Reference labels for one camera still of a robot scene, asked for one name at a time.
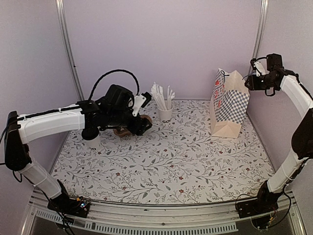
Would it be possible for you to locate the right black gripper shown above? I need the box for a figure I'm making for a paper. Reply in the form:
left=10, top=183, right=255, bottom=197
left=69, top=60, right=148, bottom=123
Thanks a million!
left=245, top=73, right=277, bottom=91

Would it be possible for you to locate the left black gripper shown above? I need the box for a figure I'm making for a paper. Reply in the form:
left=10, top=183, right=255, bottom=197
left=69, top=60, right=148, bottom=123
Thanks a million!
left=108, top=110, right=153, bottom=136

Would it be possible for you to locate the brown cardboard cup carrier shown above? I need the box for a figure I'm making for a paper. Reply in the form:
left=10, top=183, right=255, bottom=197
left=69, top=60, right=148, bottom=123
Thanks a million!
left=113, top=115, right=152, bottom=137

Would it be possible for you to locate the checkered paper takeout bag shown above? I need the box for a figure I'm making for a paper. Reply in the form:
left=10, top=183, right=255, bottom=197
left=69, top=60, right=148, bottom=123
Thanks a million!
left=209, top=69, right=250, bottom=138

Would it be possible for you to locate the black plastic cup lid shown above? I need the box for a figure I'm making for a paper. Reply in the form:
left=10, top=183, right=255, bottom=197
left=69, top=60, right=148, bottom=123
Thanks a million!
left=81, top=127, right=99, bottom=141

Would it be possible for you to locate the white paper coffee cup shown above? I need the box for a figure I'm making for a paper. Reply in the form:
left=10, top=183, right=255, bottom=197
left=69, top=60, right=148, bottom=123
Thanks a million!
left=86, top=136, right=101, bottom=150

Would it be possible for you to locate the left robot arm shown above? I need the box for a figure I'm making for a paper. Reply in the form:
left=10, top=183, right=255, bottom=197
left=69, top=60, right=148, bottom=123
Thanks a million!
left=1, top=85, right=152, bottom=217

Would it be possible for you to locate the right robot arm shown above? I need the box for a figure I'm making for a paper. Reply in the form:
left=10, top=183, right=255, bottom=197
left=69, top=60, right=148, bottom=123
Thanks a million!
left=235, top=53, right=313, bottom=218

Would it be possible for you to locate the white cup holding straws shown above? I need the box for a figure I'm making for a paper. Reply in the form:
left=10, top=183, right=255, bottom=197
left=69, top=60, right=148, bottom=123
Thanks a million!
left=157, top=103, right=174, bottom=124

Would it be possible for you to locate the bundle of white wrapped straws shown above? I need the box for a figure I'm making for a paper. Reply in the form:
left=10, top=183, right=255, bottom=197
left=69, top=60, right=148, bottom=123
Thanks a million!
left=151, top=82, right=175, bottom=111

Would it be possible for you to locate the floral patterned table mat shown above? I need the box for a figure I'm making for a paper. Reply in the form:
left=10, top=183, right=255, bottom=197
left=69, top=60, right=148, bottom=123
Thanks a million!
left=52, top=100, right=274, bottom=205

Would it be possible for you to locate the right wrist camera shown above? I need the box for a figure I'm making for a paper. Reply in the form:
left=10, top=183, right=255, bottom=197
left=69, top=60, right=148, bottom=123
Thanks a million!
left=250, top=57, right=266, bottom=77

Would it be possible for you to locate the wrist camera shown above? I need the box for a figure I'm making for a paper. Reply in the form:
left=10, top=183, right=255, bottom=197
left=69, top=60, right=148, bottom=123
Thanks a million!
left=250, top=57, right=266, bottom=77
left=133, top=92, right=152, bottom=117

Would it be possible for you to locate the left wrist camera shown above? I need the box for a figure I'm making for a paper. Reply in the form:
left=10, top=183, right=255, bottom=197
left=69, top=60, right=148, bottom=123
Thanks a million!
left=133, top=92, right=152, bottom=117

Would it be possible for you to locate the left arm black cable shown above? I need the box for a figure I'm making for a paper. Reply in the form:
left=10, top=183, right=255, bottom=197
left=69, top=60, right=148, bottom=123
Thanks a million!
left=89, top=70, right=140, bottom=101

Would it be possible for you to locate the right aluminium frame post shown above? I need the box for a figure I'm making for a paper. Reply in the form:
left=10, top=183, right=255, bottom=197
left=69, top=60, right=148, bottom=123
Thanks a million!
left=251, top=0, right=269, bottom=58

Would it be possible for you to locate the aluminium frame post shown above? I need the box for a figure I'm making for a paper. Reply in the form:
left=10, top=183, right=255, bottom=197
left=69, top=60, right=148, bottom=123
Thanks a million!
left=55, top=0, right=85, bottom=101
left=251, top=0, right=269, bottom=58

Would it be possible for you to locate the front aluminium rail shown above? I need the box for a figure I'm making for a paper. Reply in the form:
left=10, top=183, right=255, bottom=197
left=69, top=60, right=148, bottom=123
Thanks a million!
left=22, top=190, right=306, bottom=235

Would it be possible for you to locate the left aluminium frame post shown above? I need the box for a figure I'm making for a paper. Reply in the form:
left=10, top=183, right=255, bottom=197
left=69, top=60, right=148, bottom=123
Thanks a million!
left=55, top=0, right=85, bottom=101

